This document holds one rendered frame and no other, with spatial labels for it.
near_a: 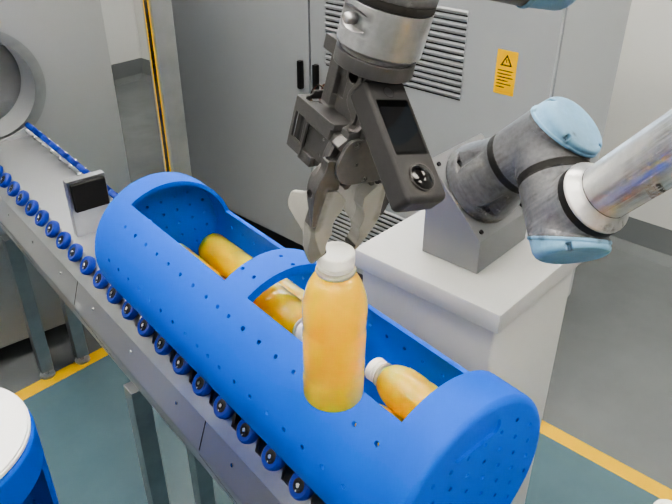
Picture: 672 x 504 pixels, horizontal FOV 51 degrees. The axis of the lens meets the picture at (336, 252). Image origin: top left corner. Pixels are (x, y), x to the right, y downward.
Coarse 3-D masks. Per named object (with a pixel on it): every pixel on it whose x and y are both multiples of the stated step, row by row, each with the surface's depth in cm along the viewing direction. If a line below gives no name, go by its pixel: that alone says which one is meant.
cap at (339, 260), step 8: (328, 248) 70; (336, 248) 70; (344, 248) 70; (352, 248) 70; (328, 256) 69; (336, 256) 69; (344, 256) 69; (352, 256) 69; (320, 264) 69; (328, 264) 68; (336, 264) 68; (344, 264) 68; (352, 264) 69; (328, 272) 69; (336, 272) 69; (344, 272) 69
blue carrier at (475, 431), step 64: (128, 192) 137; (192, 192) 148; (128, 256) 128; (192, 256) 118; (256, 256) 113; (192, 320) 113; (256, 320) 104; (384, 320) 116; (256, 384) 100; (448, 384) 87; (320, 448) 91; (384, 448) 84; (448, 448) 81; (512, 448) 93
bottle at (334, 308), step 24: (312, 288) 70; (336, 288) 69; (360, 288) 71; (312, 312) 71; (336, 312) 70; (360, 312) 71; (312, 336) 72; (336, 336) 71; (360, 336) 73; (312, 360) 74; (336, 360) 73; (360, 360) 75; (312, 384) 76; (336, 384) 75; (360, 384) 77; (336, 408) 77
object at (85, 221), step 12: (72, 180) 174; (84, 180) 175; (96, 180) 176; (72, 192) 173; (84, 192) 175; (96, 192) 177; (72, 204) 176; (84, 204) 176; (96, 204) 178; (108, 204) 182; (72, 216) 178; (84, 216) 179; (96, 216) 181; (84, 228) 181; (96, 228) 183
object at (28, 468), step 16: (32, 416) 113; (32, 432) 109; (32, 448) 107; (16, 464) 103; (32, 464) 107; (0, 480) 101; (16, 480) 103; (32, 480) 107; (48, 480) 117; (0, 496) 101; (16, 496) 104; (32, 496) 130; (48, 496) 125
